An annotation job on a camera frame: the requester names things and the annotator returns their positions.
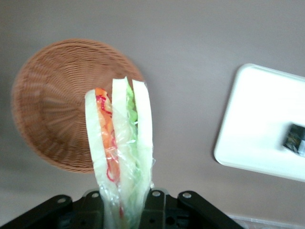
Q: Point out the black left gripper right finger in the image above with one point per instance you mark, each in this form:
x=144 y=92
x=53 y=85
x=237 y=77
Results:
x=190 y=212

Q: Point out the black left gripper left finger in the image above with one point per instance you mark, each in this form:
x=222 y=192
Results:
x=47 y=214

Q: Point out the triangle sandwich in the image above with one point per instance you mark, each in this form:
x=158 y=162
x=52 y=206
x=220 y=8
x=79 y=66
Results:
x=143 y=119

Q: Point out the round brown wicker basket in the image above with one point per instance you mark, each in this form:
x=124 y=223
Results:
x=47 y=107

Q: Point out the beige plastic tray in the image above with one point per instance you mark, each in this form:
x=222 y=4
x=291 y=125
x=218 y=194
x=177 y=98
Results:
x=250 y=119

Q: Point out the clear acrylic bottle rack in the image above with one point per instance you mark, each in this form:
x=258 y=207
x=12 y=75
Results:
x=274 y=223

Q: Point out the small black and white pack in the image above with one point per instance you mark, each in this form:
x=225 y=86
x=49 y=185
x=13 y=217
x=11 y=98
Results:
x=294 y=140

